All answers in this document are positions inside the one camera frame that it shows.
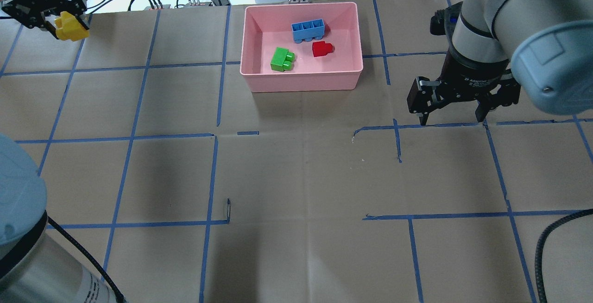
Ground yellow toy block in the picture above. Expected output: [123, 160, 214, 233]
[54, 11, 90, 42]

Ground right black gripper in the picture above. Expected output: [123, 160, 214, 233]
[407, 48, 521, 126]

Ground blue toy block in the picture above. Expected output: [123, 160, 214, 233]
[291, 19, 326, 44]

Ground brown paper table mat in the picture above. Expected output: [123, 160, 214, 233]
[1, 0, 592, 303]

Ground red toy block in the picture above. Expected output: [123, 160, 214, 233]
[311, 41, 335, 57]

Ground pink plastic box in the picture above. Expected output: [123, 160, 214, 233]
[240, 2, 364, 93]

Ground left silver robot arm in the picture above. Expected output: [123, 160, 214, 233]
[0, 0, 126, 303]

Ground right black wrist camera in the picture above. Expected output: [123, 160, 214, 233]
[429, 5, 461, 37]

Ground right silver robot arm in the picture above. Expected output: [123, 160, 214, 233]
[407, 0, 593, 126]

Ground green toy block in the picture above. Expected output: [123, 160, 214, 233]
[270, 47, 296, 72]

